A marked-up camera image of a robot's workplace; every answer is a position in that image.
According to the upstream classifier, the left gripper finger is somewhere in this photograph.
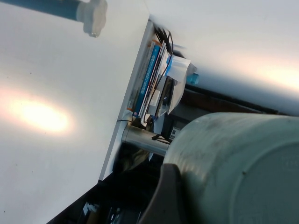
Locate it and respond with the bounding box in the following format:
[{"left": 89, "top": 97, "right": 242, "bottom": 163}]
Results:
[{"left": 139, "top": 164, "right": 187, "bottom": 224}]

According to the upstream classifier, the green plastic cup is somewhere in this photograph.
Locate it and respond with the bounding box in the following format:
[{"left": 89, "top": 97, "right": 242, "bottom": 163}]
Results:
[{"left": 162, "top": 112, "right": 299, "bottom": 224}]

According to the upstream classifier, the blue cup stand with pegs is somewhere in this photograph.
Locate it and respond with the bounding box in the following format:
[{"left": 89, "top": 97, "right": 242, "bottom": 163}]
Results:
[{"left": 0, "top": 0, "right": 108, "bottom": 38}]

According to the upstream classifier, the metal table leg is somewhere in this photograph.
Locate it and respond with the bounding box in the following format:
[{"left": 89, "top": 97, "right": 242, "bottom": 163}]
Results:
[{"left": 121, "top": 125, "right": 172, "bottom": 156}]

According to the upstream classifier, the black device with label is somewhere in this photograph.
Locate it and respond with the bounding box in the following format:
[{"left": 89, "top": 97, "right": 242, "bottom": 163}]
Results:
[{"left": 162, "top": 114, "right": 189, "bottom": 142}]

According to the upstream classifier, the white power adapter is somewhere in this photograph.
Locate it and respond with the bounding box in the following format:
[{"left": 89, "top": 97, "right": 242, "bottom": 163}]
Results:
[{"left": 149, "top": 90, "right": 161, "bottom": 107}]

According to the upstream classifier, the small cyan box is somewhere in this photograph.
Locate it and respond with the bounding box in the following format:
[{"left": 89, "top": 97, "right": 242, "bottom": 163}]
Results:
[{"left": 186, "top": 72, "right": 200, "bottom": 85}]

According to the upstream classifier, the blue book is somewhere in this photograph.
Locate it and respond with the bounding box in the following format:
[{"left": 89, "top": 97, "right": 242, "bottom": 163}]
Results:
[{"left": 136, "top": 44, "right": 164, "bottom": 117}]

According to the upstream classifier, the black cable bundle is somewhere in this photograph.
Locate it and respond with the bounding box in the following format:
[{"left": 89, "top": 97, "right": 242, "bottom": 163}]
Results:
[{"left": 153, "top": 26, "right": 175, "bottom": 58}]

